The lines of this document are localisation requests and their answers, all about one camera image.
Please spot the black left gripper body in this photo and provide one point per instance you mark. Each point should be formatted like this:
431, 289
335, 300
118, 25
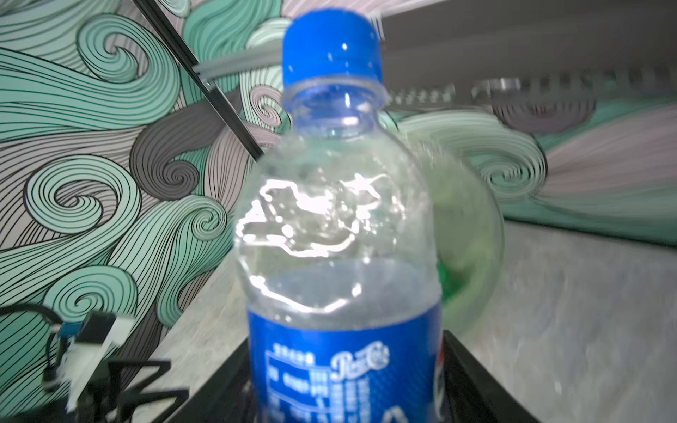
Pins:
87, 410

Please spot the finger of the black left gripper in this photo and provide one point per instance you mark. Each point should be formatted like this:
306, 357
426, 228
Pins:
126, 402

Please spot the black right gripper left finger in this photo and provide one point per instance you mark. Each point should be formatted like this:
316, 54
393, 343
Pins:
228, 395

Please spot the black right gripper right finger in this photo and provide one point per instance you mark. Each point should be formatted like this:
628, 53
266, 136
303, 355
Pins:
471, 393

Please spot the Pepsi bottle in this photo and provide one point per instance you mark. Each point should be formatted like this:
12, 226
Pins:
335, 245

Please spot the grey mesh waste bin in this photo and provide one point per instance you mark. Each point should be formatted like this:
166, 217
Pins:
468, 285

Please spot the black left frame post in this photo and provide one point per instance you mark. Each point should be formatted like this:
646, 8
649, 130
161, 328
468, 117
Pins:
182, 53

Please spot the black perforated wall shelf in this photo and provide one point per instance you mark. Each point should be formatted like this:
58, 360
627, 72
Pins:
466, 53

